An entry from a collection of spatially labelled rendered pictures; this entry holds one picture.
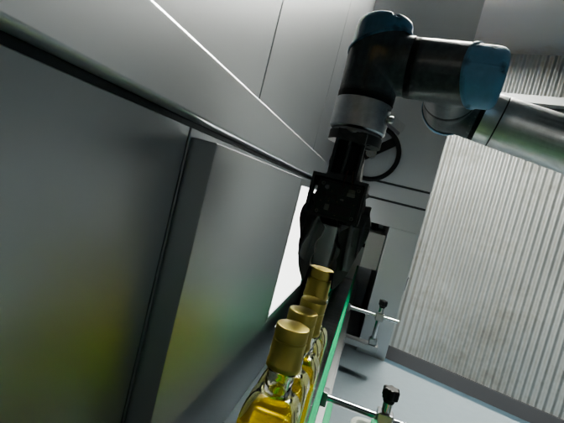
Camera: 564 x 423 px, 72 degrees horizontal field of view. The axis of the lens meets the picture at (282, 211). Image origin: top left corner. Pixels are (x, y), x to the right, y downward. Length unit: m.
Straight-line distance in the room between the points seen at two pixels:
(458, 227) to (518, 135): 3.04
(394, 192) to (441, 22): 0.64
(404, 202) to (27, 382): 1.35
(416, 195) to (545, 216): 2.22
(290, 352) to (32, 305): 0.22
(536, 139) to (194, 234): 0.47
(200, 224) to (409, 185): 1.19
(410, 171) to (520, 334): 2.41
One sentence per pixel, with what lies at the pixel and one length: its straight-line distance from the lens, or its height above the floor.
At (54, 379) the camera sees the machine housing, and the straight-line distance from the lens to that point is 0.37.
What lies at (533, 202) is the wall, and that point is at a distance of 3.66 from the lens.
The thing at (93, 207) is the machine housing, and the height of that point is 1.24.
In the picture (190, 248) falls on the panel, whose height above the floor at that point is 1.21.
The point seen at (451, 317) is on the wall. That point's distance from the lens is 3.73.
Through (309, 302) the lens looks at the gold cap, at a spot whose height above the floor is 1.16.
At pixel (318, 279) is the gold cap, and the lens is 0.56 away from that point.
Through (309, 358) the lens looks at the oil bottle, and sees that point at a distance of 0.53.
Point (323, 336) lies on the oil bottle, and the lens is 0.64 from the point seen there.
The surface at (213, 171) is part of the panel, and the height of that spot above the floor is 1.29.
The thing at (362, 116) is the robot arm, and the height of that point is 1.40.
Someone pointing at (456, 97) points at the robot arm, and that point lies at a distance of 0.53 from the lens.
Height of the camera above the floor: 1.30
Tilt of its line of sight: 4 degrees down
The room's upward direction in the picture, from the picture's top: 14 degrees clockwise
